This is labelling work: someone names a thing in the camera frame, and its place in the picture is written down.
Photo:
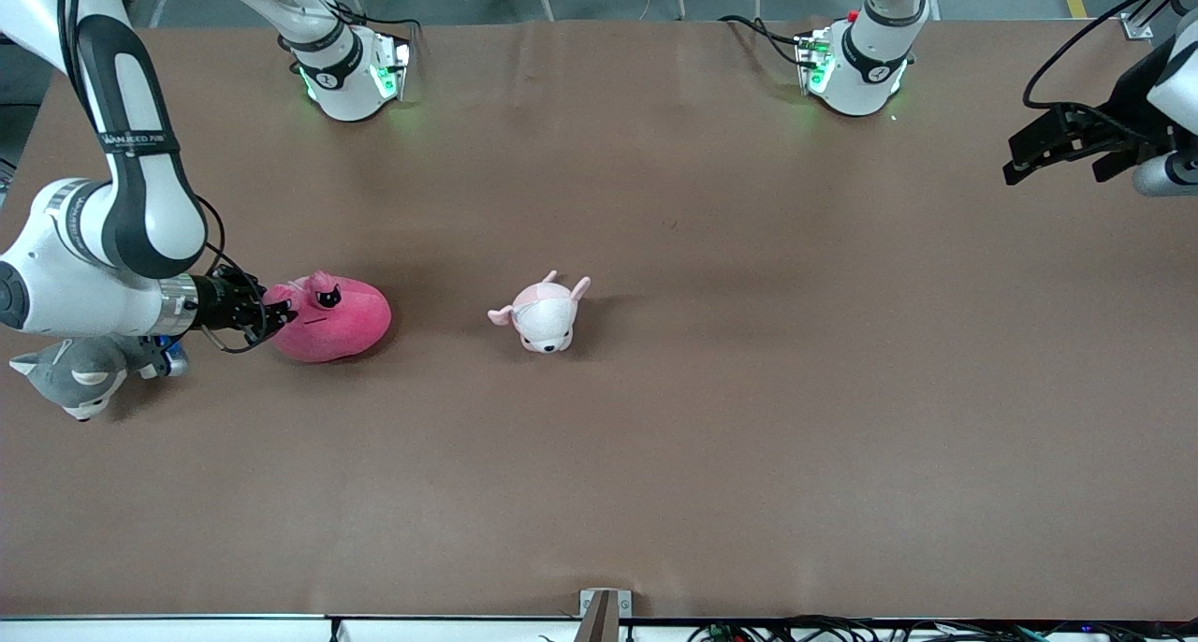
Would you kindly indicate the grey white plush husky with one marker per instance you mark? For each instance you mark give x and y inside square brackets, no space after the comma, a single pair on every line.
[80,375]

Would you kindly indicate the white table edge strip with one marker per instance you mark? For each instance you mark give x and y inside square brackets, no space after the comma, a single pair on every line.
[140,630]

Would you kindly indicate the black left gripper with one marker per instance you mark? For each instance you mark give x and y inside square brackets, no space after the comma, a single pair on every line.
[1126,111]

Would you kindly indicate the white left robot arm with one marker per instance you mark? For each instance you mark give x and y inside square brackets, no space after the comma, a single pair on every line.
[866,52]

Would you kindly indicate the aluminium frame post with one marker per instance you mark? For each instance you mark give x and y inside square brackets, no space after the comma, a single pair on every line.
[1135,26]

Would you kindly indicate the pale pink plush dog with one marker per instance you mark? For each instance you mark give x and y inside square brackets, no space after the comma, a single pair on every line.
[543,319]

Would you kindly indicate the hot pink round plush toy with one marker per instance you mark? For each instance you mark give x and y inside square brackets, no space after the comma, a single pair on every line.
[337,333]

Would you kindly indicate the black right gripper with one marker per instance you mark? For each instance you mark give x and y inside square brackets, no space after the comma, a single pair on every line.
[217,304]

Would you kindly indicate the metal bracket with post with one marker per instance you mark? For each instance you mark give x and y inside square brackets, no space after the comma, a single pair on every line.
[604,614]

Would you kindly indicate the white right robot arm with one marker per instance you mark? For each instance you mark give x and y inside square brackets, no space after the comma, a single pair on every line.
[84,286]

